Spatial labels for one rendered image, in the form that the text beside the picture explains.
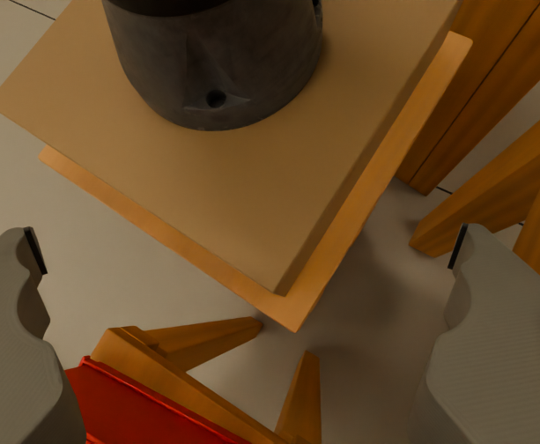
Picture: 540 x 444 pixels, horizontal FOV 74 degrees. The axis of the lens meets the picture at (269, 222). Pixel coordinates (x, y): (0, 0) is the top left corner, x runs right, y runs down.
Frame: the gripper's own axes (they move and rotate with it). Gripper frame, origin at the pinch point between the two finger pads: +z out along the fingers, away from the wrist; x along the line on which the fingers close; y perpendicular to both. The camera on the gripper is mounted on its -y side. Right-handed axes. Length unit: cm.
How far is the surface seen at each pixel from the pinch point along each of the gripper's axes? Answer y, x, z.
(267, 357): 88, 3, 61
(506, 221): 28, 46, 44
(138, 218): 11.7, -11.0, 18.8
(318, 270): 13.5, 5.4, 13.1
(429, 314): 73, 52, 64
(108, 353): 24.7, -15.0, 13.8
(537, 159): 11, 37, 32
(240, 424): 27.4, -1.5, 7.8
